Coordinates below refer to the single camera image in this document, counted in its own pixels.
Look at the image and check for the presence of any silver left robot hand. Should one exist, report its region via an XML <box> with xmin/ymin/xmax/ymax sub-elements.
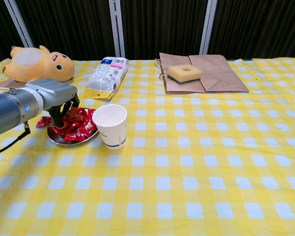
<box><xmin>25</xmin><ymin>78</ymin><xmax>81</xmax><ymax>129</ymax></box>

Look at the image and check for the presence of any red candy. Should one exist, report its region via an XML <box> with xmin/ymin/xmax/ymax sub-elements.
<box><xmin>62</xmin><ymin>131</ymin><xmax>89</xmax><ymax>143</ymax></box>
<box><xmin>81</xmin><ymin>120</ymin><xmax>99</xmax><ymax>133</ymax></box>
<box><xmin>63</xmin><ymin>121</ymin><xmax>81</xmax><ymax>132</ymax></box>
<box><xmin>75</xmin><ymin>108</ymin><xmax>94</xmax><ymax>121</ymax></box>
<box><xmin>48</xmin><ymin>126</ymin><xmax>64</xmax><ymax>136</ymax></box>
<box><xmin>35</xmin><ymin>116</ymin><xmax>53</xmax><ymax>128</ymax></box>

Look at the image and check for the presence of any yellow plush animal toy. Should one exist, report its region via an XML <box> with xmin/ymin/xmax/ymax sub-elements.
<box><xmin>2</xmin><ymin>45</ymin><xmax>75</xmax><ymax>83</ymax></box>

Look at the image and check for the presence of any round metal plate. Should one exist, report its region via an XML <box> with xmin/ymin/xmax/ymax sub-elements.
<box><xmin>46</xmin><ymin>108</ymin><xmax>99</xmax><ymax>146</ymax></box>

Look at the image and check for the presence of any brown spiral notebook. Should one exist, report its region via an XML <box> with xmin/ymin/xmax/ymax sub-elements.
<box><xmin>0</xmin><ymin>78</ymin><xmax>27</xmax><ymax>90</ymax></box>

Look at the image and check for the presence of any white plastic food package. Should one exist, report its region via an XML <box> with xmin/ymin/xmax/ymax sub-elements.
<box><xmin>85</xmin><ymin>57</ymin><xmax>129</xmax><ymax>100</ymax></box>

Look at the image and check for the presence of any black pleated curtain panel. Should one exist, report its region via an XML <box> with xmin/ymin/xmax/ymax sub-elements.
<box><xmin>120</xmin><ymin>0</ymin><xmax>209</xmax><ymax>60</ymax></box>
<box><xmin>16</xmin><ymin>0</ymin><xmax>117</xmax><ymax>61</ymax></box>
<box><xmin>0</xmin><ymin>0</ymin><xmax>25</xmax><ymax>66</ymax></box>
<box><xmin>208</xmin><ymin>0</ymin><xmax>295</xmax><ymax>59</ymax></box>

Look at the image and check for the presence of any white paper cup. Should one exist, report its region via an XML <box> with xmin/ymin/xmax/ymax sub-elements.
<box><xmin>92</xmin><ymin>104</ymin><xmax>127</xmax><ymax>150</ymax></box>

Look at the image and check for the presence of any yellow sponge with hole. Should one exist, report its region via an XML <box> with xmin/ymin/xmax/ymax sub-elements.
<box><xmin>167</xmin><ymin>64</ymin><xmax>203</xmax><ymax>84</ymax></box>

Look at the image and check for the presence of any yellow white checkered tablecloth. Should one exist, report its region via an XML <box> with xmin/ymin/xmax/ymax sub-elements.
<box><xmin>0</xmin><ymin>58</ymin><xmax>295</xmax><ymax>236</ymax></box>

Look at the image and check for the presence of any brown paper bag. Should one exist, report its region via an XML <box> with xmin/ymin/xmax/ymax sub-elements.
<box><xmin>154</xmin><ymin>52</ymin><xmax>250</xmax><ymax>95</ymax></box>

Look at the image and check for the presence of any grey metal frame post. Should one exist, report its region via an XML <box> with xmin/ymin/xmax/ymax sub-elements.
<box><xmin>108</xmin><ymin>0</ymin><xmax>126</xmax><ymax>58</ymax></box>
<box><xmin>3</xmin><ymin>0</ymin><xmax>35</xmax><ymax>48</ymax></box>
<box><xmin>199</xmin><ymin>0</ymin><xmax>218</xmax><ymax>56</ymax></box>

